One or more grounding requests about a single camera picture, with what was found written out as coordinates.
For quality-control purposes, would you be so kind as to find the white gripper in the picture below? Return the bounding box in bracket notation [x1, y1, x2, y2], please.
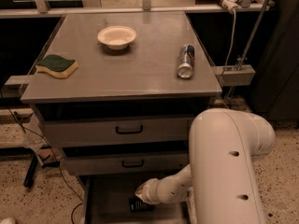
[135, 178, 161, 204]

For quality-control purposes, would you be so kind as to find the black rxbar chocolate bar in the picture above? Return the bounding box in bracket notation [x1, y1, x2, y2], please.
[129, 198, 153, 212]

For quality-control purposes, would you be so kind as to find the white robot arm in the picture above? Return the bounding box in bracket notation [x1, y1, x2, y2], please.
[135, 108, 276, 224]

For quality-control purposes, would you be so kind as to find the bottom open grey drawer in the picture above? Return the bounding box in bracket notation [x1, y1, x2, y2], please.
[84, 172, 191, 224]

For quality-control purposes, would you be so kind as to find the middle grey drawer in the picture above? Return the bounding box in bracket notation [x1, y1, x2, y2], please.
[64, 151, 189, 175]

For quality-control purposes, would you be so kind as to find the top grey drawer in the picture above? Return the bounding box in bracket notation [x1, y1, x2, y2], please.
[40, 116, 195, 147]

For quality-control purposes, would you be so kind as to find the grey drawer cabinet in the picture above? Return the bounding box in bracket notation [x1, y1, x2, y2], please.
[20, 11, 222, 224]

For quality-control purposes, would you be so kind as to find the black clamp tool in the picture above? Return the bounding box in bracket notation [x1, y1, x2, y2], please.
[23, 147, 60, 189]

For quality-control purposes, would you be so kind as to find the silver blue drink can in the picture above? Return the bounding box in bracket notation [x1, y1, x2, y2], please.
[177, 44, 194, 78]

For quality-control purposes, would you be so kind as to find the dark cabinet at right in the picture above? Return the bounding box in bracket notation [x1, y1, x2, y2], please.
[249, 0, 299, 120]

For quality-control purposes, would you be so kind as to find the white paper bowl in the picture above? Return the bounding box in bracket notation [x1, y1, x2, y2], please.
[97, 26, 136, 50]

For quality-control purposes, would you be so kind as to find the green and yellow sponge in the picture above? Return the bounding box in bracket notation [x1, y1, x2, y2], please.
[36, 54, 78, 79]

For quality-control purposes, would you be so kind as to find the diagonal metal rod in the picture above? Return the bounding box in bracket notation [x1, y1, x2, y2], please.
[234, 0, 270, 71]

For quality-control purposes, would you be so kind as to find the black floor cable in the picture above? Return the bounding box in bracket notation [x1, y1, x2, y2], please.
[0, 91, 85, 224]

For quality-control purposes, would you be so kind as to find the grey metal bracket block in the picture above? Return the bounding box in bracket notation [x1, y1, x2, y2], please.
[212, 65, 255, 87]

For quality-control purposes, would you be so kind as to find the white power cable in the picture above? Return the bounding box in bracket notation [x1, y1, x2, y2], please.
[218, 8, 241, 110]

